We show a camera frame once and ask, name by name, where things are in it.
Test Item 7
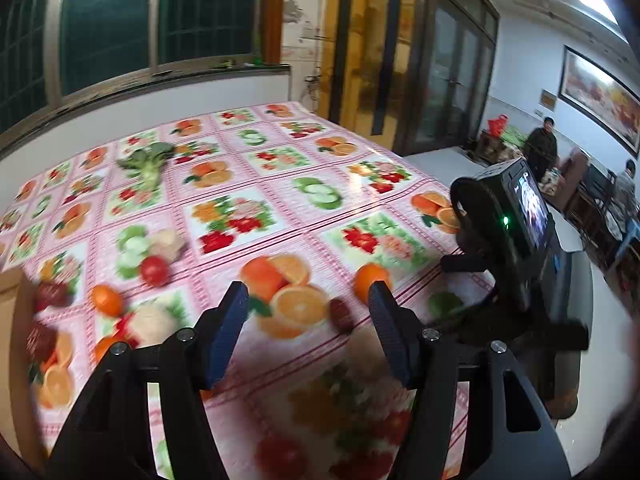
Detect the dark red jujube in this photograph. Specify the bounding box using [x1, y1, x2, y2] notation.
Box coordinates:
[329, 297, 355, 334]

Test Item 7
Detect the large orange mandarin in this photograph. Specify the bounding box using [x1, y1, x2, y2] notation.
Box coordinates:
[352, 262, 393, 304]

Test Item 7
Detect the wrinkled red jujube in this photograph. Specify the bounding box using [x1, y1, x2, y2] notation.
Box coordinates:
[26, 321, 58, 364]

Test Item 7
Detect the small orange mandarin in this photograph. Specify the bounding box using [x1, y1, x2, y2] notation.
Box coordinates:
[91, 284, 125, 318]

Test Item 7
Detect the red tomato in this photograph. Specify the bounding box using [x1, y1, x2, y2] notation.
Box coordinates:
[140, 255, 170, 287]

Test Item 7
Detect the standing person in black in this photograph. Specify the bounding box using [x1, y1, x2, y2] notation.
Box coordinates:
[523, 117, 558, 182]

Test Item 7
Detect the cardboard box tray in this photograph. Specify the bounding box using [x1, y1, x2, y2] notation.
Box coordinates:
[0, 268, 47, 471]

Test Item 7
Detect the seated person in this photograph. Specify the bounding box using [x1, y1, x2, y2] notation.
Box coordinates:
[610, 159, 636, 236]

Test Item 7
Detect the fruit pattern tablecloth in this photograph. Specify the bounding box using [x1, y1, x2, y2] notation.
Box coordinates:
[1, 103, 490, 479]

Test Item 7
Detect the green broccoli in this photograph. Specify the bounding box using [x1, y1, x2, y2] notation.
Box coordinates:
[116, 142, 176, 191]

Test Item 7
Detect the window with green grille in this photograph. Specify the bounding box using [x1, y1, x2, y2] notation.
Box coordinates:
[1, 0, 256, 131]

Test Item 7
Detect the framed wall painting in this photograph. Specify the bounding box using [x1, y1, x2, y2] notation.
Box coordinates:
[559, 46, 639, 157]

